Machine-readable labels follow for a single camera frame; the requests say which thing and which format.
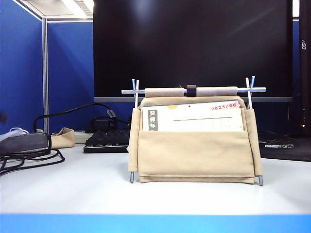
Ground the white desk calendar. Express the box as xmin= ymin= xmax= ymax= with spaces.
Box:
xmin=141 ymin=100 xmax=244 ymax=133

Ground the black power adapter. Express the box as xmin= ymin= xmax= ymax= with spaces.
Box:
xmin=91 ymin=117 xmax=115 ymax=133

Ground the black keyboard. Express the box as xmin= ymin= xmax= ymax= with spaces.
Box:
xmin=83 ymin=130 xmax=131 ymax=154

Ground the white power strip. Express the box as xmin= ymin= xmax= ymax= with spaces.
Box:
xmin=72 ymin=130 xmax=94 ymax=144

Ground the black computer monitor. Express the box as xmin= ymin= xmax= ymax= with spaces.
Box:
xmin=93 ymin=0 xmax=294 ymax=104

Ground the beige cloth pouch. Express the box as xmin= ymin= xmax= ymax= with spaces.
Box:
xmin=50 ymin=127 xmax=76 ymax=149

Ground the grey flat case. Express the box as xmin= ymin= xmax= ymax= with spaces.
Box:
xmin=0 ymin=132 xmax=52 ymax=154

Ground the black HSD display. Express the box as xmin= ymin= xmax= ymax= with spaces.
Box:
xmin=298 ymin=0 xmax=311 ymax=136

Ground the brown leather strap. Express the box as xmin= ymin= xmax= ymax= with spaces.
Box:
xmin=184 ymin=84 xmax=197 ymax=98

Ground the thick black cable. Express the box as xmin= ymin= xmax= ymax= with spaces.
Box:
xmin=33 ymin=102 xmax=129 ymax=133

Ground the aluminium partition post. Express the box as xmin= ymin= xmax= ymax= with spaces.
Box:
xmin=41 ymin=17 xmax=50 ymax=134

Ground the white cable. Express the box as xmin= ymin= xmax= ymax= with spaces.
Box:
xmin=0 ymin=127 xmax=31 ymax=141

